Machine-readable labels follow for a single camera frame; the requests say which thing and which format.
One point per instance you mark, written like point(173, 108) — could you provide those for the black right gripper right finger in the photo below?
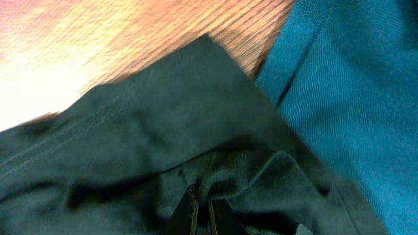
point(222, 219)

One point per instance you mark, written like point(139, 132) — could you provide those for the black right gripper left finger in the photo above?
point(183, 220)

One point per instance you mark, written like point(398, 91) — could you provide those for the black shorts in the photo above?
point(119, 160)

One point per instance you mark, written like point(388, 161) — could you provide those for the blue polo shirt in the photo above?
point(343, 74)

